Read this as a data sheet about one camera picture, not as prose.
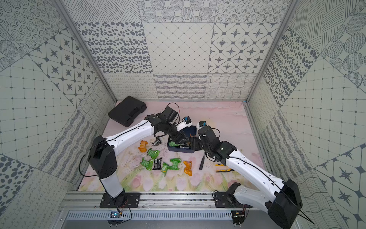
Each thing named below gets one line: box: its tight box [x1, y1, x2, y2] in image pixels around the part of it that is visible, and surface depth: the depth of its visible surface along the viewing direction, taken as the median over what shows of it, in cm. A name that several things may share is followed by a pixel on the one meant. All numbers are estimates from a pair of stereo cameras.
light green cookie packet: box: [161, 161, 169, 177], surface depth 85 cm
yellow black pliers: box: [214, 163, 235, 173], surface depth 85 cm
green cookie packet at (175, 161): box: [169, 157, 183, 171], surface depth 87 cm
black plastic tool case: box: [107, 95, 148, 127], surface depth 112 cm
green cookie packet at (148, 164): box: [140, 156, 154, 171], surface depth 88 cm
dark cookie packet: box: [151, 137, 162, 147], surface depth 97 cm
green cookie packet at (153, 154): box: [146, 147, 161, 160], surface depth 92 cm
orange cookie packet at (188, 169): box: [183, 160, 193, 177], surface depth 85 cm
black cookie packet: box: [152, 157, 163, 171], surface depth 87 cm
